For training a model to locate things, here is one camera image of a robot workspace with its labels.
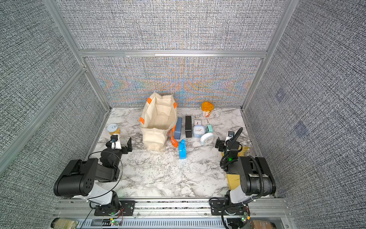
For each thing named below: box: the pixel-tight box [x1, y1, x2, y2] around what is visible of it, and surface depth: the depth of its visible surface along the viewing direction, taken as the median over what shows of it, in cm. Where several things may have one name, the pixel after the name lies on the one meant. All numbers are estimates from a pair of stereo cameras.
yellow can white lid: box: [106, 123, 121, 136], surface depth 102 cm
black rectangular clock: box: [184, 115, 193, 138], surface depth 102 cm
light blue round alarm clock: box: [192, 124, 206, 138], surface depth 104 cm
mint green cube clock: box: [205, 124, 214, 133], surface depth 102 cm
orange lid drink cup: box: [201, 101, 214, 118], surface depth 109 cm
